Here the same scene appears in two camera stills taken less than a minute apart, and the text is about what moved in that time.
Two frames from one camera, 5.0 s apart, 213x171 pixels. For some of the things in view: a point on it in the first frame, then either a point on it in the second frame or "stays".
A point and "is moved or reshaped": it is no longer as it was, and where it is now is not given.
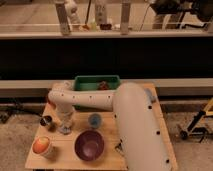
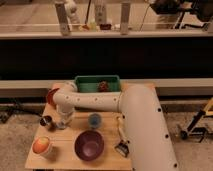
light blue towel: [65, 130] is moved or reshaped
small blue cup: [95, 120] stays
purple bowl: [89, 145] stays
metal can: [45, 120] stays
